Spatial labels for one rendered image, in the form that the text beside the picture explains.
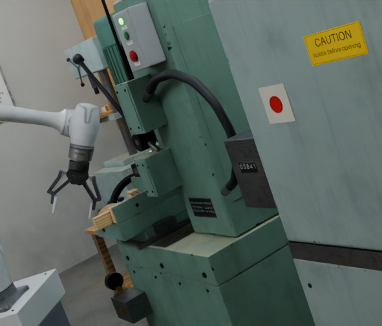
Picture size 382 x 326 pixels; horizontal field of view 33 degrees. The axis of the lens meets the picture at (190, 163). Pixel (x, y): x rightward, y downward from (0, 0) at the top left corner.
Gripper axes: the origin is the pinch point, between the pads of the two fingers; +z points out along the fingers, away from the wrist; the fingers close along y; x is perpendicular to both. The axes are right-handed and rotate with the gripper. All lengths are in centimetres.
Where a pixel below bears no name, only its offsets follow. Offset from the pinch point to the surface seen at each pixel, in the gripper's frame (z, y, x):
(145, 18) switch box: -69, 18, -69
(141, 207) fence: -13.9, 25.1, -40.8
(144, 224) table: -9.0, 26.9, -41.0
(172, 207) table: -14, 35, -35
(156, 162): -30, 27, -56
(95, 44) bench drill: -72, -19, 188
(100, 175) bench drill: 16, -5, 209
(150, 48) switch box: -61, 21, -69
